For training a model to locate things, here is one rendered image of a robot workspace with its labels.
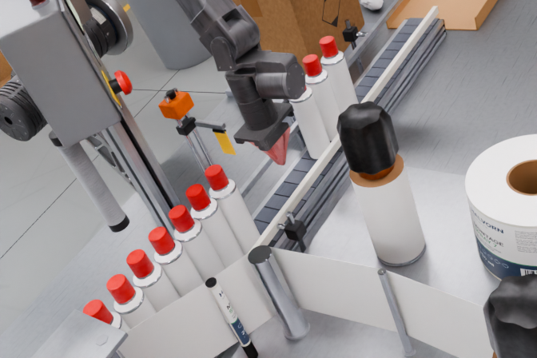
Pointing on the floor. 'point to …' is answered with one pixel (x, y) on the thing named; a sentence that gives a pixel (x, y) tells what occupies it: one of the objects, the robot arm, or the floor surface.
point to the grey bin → (160, 16)
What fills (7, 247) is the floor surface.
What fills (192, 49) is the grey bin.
